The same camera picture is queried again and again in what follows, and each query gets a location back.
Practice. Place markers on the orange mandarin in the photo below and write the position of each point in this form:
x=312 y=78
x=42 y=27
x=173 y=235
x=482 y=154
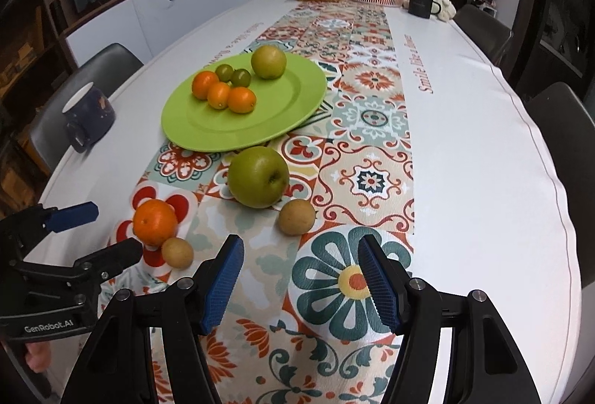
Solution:
x=242 y=100
x=218 y=96
x=155 y=222
x=203 y=83

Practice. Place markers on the small green mandarin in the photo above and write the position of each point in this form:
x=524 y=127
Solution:
x=241 y=77
x=224 y=71

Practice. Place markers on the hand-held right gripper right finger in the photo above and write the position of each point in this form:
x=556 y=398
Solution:
x=379 y=283

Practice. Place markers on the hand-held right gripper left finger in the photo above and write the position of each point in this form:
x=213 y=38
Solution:
x=223 y=283

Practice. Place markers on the green apple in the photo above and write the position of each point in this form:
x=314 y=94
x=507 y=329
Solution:
x=258 y=176

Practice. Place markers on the patterned table runner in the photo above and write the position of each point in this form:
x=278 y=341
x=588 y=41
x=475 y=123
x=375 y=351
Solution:
x=362 y=116

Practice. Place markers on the green plate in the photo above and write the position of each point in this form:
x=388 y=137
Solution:
x=279 y=106

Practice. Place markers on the yellow-green pear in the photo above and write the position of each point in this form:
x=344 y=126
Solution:
x=268 y=61

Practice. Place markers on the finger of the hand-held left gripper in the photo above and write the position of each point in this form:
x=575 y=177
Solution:
x=111 y=253
x=72 y=216

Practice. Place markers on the black mug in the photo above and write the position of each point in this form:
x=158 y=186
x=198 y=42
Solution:
x=420 y=5

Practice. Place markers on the white plush toy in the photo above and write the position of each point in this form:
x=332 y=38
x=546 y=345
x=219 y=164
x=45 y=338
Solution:
x=445 y=7

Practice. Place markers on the person's left hand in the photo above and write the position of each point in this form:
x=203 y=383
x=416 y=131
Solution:
x=38 y=357

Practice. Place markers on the grey chair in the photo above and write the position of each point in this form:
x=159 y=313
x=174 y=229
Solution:
x=567 y=134
x=483 y=32
x=69 y=83

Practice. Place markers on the dark blue mug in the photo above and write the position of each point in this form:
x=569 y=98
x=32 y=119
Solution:
x=90 y=116

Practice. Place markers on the small brown fruit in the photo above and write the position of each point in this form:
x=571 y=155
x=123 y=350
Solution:
x=177 y=251
x=296 y=217

